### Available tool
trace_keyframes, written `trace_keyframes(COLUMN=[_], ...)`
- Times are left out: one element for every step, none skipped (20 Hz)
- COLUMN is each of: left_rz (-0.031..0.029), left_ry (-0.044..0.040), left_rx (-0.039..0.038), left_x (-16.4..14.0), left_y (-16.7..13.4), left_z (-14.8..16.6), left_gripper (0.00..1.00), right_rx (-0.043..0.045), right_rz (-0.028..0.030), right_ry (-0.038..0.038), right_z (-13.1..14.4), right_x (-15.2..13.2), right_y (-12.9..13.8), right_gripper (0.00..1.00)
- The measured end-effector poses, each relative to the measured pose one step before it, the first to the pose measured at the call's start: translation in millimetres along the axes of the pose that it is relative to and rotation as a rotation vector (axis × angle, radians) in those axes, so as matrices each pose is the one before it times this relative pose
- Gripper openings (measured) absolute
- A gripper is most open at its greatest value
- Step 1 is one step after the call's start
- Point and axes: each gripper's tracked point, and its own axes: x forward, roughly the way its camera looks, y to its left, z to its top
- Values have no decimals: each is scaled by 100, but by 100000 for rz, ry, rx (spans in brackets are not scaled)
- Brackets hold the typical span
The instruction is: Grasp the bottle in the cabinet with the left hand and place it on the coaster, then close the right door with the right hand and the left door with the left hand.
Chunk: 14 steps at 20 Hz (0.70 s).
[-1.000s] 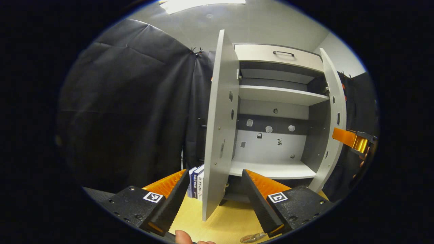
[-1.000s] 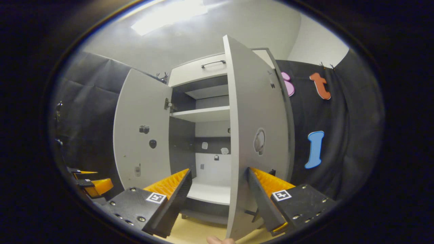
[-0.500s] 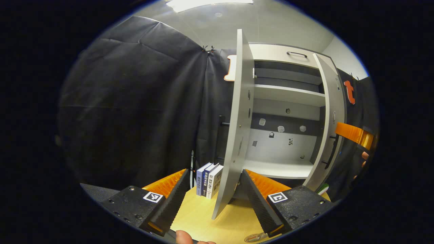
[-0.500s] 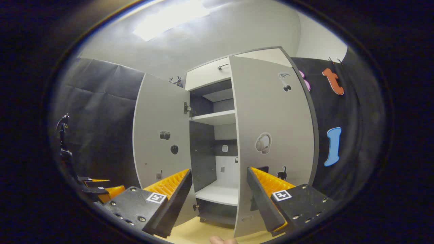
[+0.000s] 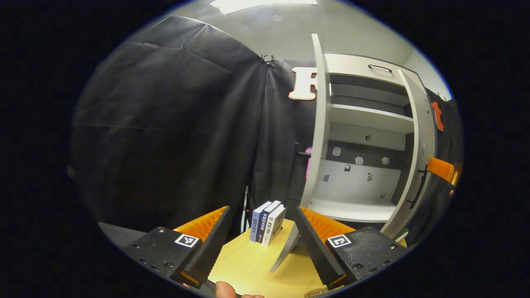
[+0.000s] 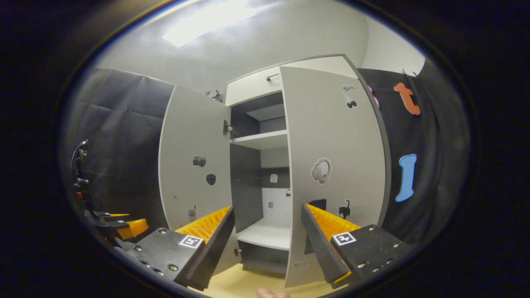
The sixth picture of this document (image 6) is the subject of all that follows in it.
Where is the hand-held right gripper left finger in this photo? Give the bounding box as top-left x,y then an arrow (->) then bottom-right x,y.
124,206 -> 236,291

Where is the ceiling light panel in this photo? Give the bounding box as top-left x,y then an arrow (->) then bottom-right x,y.
161,0 -> 257,48

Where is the grey cabinet shelf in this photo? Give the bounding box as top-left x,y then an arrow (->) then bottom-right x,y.
231,130 -> 289,150

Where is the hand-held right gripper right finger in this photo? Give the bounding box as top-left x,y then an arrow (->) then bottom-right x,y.
301,204 -> 411,289

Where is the black backdrop cloth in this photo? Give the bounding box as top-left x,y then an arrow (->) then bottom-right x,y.
62,68 -> 226,245
358,60 -> 472,249

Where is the grey cabinet drawer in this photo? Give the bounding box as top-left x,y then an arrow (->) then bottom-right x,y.
225,56 -> 359,106

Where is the grey cabinet door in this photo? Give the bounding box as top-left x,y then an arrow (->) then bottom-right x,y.
159,84 -> 241,276
279,65 -> 392,289

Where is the grey cabinet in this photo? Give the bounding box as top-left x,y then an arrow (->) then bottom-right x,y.
224,54 -> 393,276

